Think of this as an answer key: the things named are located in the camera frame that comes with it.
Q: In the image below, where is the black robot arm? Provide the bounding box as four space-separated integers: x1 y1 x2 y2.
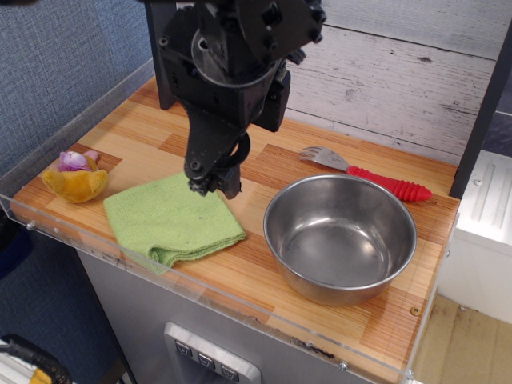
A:
145 1 326 198

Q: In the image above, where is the clear acrylic guard rail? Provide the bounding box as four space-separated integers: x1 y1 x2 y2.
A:
1 63 458 383

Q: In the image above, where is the yellow plush toy with flower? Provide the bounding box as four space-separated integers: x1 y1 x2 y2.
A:
41 150 109 204

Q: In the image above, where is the grey metal cabinet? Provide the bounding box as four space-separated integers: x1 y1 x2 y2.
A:
78 251 367 383

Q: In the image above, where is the dark grey right post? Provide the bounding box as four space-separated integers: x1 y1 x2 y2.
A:
449 25 511 199

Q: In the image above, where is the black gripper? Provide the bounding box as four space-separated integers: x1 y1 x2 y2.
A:
159 28 291 199

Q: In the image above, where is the red handled metal spork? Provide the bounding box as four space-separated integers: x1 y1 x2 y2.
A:
300 146 433 202

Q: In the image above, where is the green towel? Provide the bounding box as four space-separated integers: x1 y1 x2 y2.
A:
103 173 246 275

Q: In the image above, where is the white aluminium side unit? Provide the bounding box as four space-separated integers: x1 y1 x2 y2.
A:
438 150 511 323

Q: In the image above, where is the silver button control panel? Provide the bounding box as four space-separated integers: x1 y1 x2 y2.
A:
163 322 262 383

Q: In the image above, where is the stainless steel bowl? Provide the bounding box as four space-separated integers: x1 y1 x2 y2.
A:
263 174 417 306

